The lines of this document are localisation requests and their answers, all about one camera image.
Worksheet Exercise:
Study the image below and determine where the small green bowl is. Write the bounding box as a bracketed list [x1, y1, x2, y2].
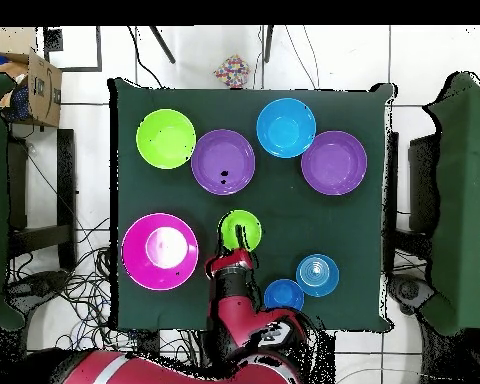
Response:
[219, 209, 264, 253]

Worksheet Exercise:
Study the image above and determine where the purple bowl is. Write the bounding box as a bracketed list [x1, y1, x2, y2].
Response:
[190, 128, 257, 197]
[300, 130, 369, 197]

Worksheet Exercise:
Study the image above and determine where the small dark blue bowl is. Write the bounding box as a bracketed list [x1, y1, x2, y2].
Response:
[263, 278, 306, 315]

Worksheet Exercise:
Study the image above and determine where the large pink bowl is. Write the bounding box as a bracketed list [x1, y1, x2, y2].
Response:
[121, 211, 201, 292]

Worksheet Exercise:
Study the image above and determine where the small light blue bowl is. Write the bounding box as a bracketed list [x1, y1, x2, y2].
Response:
[295, 253, 341, 299]

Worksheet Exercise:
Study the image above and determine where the dark green table cloth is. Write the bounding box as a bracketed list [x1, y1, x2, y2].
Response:
[107, 77, 397, 333]

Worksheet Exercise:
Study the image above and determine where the large blue bowl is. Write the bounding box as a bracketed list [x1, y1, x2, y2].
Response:
[255, 97, 318, 160]

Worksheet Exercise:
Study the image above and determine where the large green bowl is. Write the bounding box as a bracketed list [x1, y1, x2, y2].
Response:
[135, 108, 198, 171]

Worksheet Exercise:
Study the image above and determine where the multicoloured bundle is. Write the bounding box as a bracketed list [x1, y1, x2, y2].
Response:
[213, 53, 251, 89]

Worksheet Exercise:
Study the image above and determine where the cardboard box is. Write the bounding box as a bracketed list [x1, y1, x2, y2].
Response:
[0, 49, 64, 129]

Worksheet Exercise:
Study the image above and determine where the black bench frame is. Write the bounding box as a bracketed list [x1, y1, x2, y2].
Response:
[6, 127, 80, 273]

